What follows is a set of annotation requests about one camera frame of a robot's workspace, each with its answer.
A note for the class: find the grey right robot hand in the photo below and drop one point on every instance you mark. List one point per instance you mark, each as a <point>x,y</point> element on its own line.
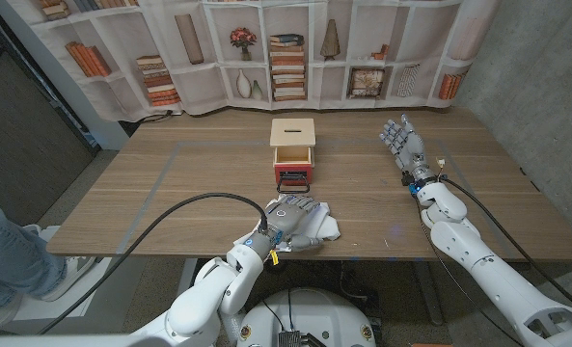
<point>411,149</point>

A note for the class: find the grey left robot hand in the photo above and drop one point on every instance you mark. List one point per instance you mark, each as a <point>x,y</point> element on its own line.
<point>288,219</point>

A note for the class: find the white cloth napkin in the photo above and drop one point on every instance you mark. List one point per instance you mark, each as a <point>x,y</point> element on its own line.
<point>328,224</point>

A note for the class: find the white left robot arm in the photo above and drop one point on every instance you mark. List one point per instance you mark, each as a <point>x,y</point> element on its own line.
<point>208,299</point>

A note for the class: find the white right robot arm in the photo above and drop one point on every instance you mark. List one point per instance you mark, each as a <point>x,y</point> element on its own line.
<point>502,284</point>

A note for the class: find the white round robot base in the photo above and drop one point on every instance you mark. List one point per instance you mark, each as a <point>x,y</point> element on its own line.
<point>309,313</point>

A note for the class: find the light wooden slotted box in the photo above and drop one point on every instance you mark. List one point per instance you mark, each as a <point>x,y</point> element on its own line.
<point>292,132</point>

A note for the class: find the grey table leg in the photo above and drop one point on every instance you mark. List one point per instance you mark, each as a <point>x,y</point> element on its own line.
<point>187,274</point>
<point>429,294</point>

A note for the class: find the printed bookshelf backdrop cloth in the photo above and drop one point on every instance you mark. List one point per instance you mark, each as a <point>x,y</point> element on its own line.
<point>208,87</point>

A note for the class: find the person leg in blue jeans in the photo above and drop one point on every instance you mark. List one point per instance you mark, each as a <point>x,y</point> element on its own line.
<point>10,250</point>

